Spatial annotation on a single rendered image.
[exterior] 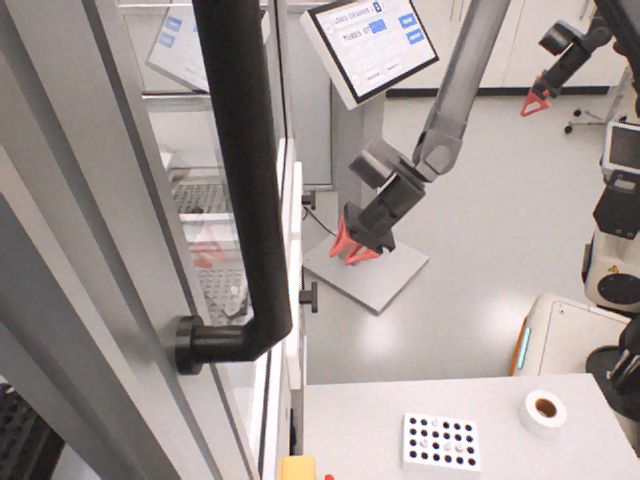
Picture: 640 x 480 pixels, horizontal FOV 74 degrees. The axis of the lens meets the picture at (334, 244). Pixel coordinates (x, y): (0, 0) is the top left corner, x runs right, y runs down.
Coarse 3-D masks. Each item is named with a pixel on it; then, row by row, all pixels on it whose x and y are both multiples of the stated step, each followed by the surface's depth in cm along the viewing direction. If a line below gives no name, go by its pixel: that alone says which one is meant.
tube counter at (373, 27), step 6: (378, 18) 145; (384, 18) 147; (390, 18) 149; (366, 24) 141; (372, 24) 143; (378, 24) 145; (384, 24) 147; (390, 24) 148; (396, 24) 150; (366, 30) 141; (372, 30) 142; (378, 30) 144; (384, 30) 146; (366, 36) 140
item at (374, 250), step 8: (352, 232) 72; (360, 232) 72; (360, 240) 73; (368, 240) 73; (352, 248) 81; (360, 248) 80; (368, 248) 76; (376, 248) 75; (352, 256) 80; (360, 256) 77; (368, 256) 76; (376, 256) 75
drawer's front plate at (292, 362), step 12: (300, 252) 92; (300, 264) 90; (300, 276) 93; (300, 288) 92; (300, 312) 89; (288, 336) 73; (300, 336) 86; (288, 348) 71; (288, 360) 71; (288, 372) 73
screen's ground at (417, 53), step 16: (368, 0) 144; (400, 0) 154; (320, 16) 129; (400, 16) 152; (352, 32) 137; (384, 32) 146; (336, 48) 131; (416, 48) 155; (352, 64) 134; (416, 64) 154; (384, 80) 142
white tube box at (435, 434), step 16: (416, 416) 76; (432, 416) 76; (416, 432) 74; (432, 432) 74; (448, 432) 74; (464, 432) 74; (416, 448) 72; (432, 448) 72; (464, 448) 72; (416, 464) 70; (432, 464) 70; (448, 464) 70; (464, 464) 70; (480, 464) 70
